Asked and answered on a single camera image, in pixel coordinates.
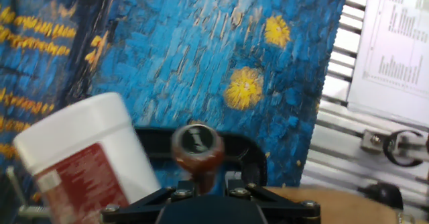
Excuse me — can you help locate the person's left hand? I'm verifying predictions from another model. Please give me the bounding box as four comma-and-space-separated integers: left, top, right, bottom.
264, 186, 398, 224

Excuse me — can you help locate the printed paper sheet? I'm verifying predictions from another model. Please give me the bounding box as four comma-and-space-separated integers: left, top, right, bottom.
347, 0, 429, 128

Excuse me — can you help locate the black clamp with silver ratchet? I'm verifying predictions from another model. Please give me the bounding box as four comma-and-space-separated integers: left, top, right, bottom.
133, 127, 268, 188

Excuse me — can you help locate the blue and yellow painted cloth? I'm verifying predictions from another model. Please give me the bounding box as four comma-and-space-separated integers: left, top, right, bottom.
0, 0, 350, 205

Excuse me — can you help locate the silver lever with red-brown handle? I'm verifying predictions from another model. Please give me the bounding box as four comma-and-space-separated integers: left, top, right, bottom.
170, 123, 225, 195

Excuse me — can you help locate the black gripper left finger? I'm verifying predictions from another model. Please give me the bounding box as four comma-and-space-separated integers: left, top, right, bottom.
99, 179, 196, 224

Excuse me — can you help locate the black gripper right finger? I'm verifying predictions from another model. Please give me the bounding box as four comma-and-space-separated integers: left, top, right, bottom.
224, 178, 322, 224

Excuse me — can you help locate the white bottle with red label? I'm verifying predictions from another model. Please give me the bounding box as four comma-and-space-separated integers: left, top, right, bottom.
12, 91, 162, 224

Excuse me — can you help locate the black round knob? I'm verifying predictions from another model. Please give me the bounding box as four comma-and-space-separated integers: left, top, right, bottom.
357, 182, 404, 211

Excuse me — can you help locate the black strap loop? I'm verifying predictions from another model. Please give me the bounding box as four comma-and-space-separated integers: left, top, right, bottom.
382, 129, 429, 168

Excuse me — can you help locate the silver and gold wristwatch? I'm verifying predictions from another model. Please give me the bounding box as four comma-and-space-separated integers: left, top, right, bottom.
394, 209, 416, 224

